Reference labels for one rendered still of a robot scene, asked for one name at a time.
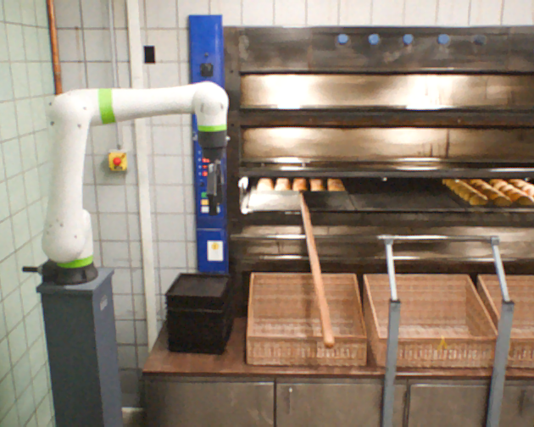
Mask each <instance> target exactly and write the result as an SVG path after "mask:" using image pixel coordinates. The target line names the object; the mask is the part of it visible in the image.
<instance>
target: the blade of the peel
mask: <svg viewBox="0 0 534 427"><path fill-rule="evenodd" d="M274 183H276V181H274ZM258 185H259V182H258V181H257V182H256V186H255V190H254V195H298V190H293V189H291V190H276V189H275V184H274V190H258ZM342 185H343V187H344V189H345V191H328V190H327V191H322V190H311V189H310V187H309V190H304V191H305V195H348V189H347V187H346V186H345V185H344V184H343V183H342Z"/></svg>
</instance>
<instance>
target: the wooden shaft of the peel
mask: <svg viewBox="0 0 534 427"><path fill-rule="evenodd" d="M299 196H300V202H301V207H302V212H303V222H304V227H305V232H306V237H307V243H308V248H309V258H310V263H311V269H312V274H313V279H314V288H315V294H316V299H317V304H318V309H319V315H320V324H321V329H322V335H323V340H324V345H325V348H326V349H328V350H331V349H333V348H334V346H335V341H334V336H333V333H332V328H331V321H330V316H329V312H328V307H327V303H326V299H325V291H324V286H323V283H322V279H321V274H320V266H319V262H318V258H317V253H316V249H315V244H314V237H313V233H312V229H311V224H310V220H309V212H308V208H307V203H306V199H305V195H304V194H303V193H301V194H300V195H299Z"/></svg>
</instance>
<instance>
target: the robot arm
mask: <svg viewBox="0 0 534 427"><path fill-rule="evenodd" d="M227 106H228V99H227V96H226V94H225V92H224V91H223V90H222V89H221V88H220V87H218V86H217V85H215V84H214V83H211V82H204V83H199V84H195V85H189V86H178V87H171V88H160V89H81V90H72V91H67V92H66V93H64V94H60V95H58V96H56V97H55V98H53V99H52V101H51V102H50V103H49V104H48V106H47V127H48V138H49V160H50V168H49V190H48V200H47V214H46V220H45V225H44V231H43V235H42V250H43V251H44V253H45V255H46V256H47V257H48V258H49V259H48V260H47V261H46V262H45V263H42V264H40V265H39V266H38V267H33V266H23V267H22V272H26V273H38V274H39V275H40V276H41V277H42V282H49V281H53V280H54V281H55V282H56V283H57V284H60V285H63V286H77V285H82V284H85V283H89V282H91V281H93V280H95V279H96V278H97V277H98V271H97V269H96V268H95V266H94V263H93V243H92V224H91V216H90V214H89V213H88V212H87V211H86V210H84V209H82V180H83V166H84V157H85V150H86V139H87V133H88V128H89V126H95V125H107V124H113V123H119V122H124V121H128V120H133V119H141V118H146V117H153V116H160V115H170V114H195V115H197V131H198V135H197V137H193V140H194V141H197V144H198V145H199V146H200V147H201V148H202V158H203V159H205V160H208V161H209V165H207V193H206V194H205V196H206V197H208V207H209V216H218V204H223V203H224V195H223V184H225V182H224V181H223V175H222V169H221V163H220V160H221V159H222V158H224V157H225V146H226V145H227V140H230V138H229V137H227V136H226V111H227ZM211 191H212V192H211Z"/></svg>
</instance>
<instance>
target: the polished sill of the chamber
mask: <svg viewBox="0 0 534 427"><path fill-rule="evenodd" d="M308 212H309V220H421V221H534V211H417V210H308ZM241 219H278V220H303V212H302V210H265V209H242V210H241Z"/></svg>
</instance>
